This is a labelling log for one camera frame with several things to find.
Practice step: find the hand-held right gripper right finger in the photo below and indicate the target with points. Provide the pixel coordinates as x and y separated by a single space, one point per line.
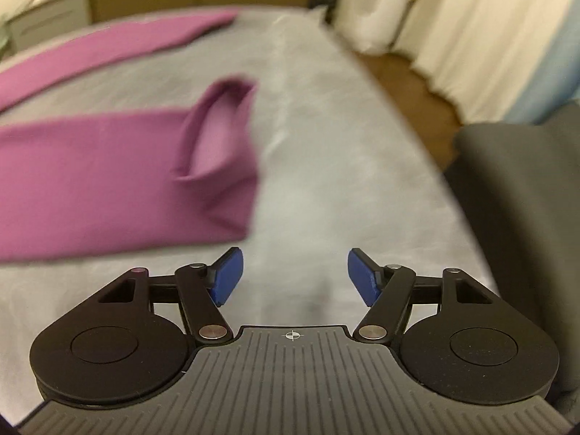
362 276

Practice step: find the purple fleece pants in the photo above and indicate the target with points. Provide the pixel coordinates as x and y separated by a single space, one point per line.
90 167

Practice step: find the black bag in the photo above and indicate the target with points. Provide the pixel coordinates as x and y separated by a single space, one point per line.
327 2

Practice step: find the grey and brown sideboard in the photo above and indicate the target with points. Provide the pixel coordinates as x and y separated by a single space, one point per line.
68 4

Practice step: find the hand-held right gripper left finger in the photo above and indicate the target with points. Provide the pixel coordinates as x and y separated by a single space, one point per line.
228 276

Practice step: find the cream curtain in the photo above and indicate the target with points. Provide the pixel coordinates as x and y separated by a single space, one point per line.
475 18

